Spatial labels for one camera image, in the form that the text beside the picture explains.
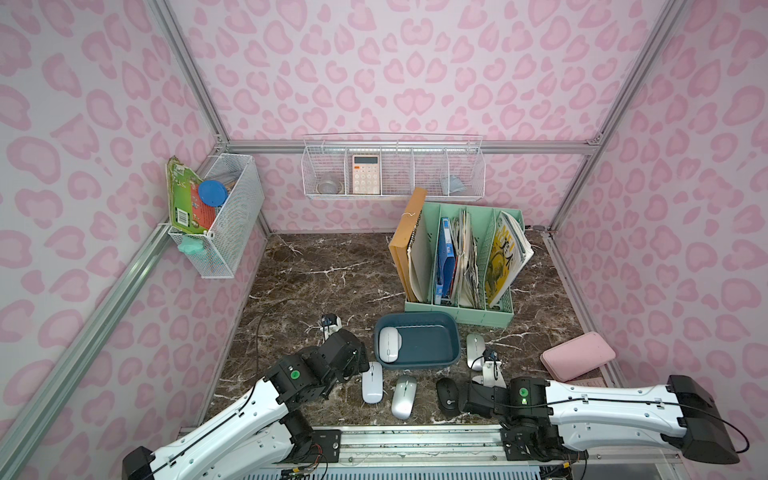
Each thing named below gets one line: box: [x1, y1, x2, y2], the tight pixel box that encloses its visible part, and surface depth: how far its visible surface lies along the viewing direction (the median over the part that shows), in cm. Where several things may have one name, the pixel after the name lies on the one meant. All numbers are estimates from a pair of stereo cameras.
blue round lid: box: [198, 180, 229, 207], surface depth 77 cm
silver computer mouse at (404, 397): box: [391, 375, 417, 420], surface depth 82 cm
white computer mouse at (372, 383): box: [362, 362, 383, 404], surface depth 84 cm
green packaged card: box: [166, 156, 217, 234], surface depth 72 cm
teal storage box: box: [374, 311, 462, 370], surface depth 92 cm
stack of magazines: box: [450, 208, 484, 309], surface depth 88 cm
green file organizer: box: [404, 202, 532, 328], surface depth 92 cm
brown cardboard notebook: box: [388, 187, 428, 303], surface depth 80 cm
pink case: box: [540, 332, 617, 382], surface depth 88 cm
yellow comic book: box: [484, 211, 535, 308], surface depth 88 cm
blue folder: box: [434, 217, 456, 304], surface depth 90 cm
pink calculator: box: [352, 155, 380, 195], surface depth 97 cm
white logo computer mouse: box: [379, 326, 402, 363], surface depth 90 cm
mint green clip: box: [177, 235, 205, 255], surface depth 64 cm
